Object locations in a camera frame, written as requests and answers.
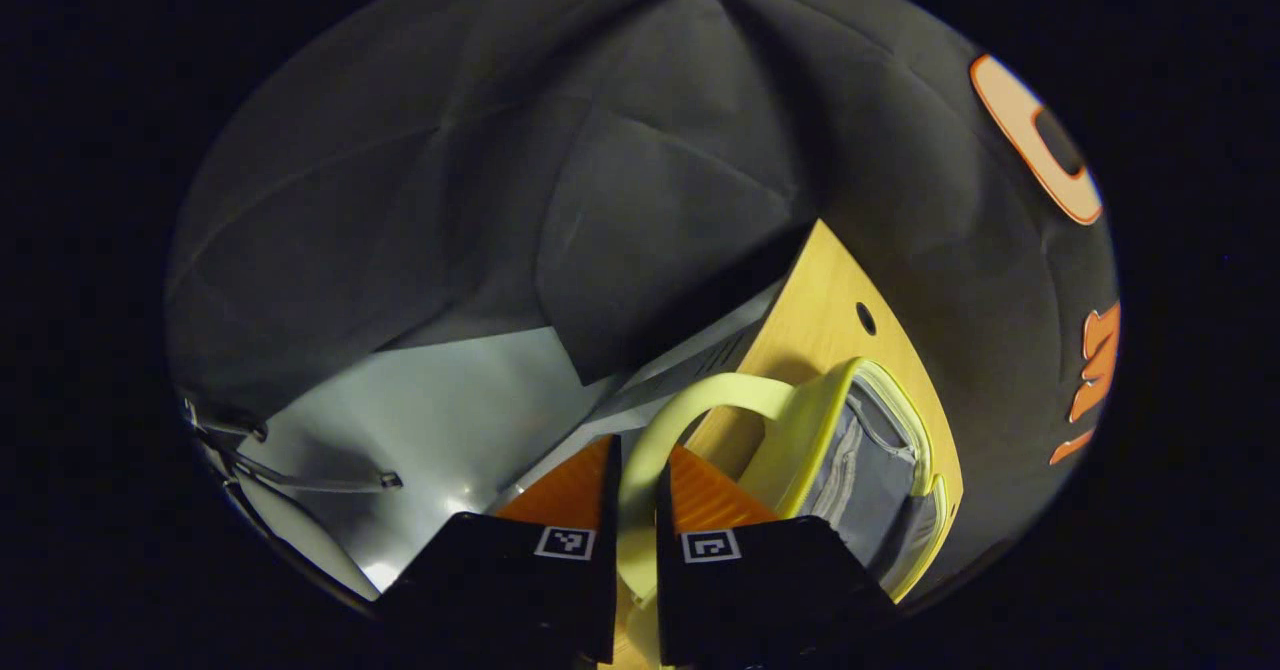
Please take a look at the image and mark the yellow-green clear suitcase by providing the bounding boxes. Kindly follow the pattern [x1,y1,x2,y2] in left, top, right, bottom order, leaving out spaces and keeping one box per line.
[613,355,951,670]

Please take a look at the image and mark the black metal stand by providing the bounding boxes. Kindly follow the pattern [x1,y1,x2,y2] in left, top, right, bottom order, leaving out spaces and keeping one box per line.
[178,395,404,496]

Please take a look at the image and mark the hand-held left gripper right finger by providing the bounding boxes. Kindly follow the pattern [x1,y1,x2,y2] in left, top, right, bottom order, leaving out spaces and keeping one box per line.
[653,446,908,669]

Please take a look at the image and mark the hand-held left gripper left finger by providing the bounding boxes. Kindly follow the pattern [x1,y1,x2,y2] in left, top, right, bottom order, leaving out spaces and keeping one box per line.
[373,434,624,669]

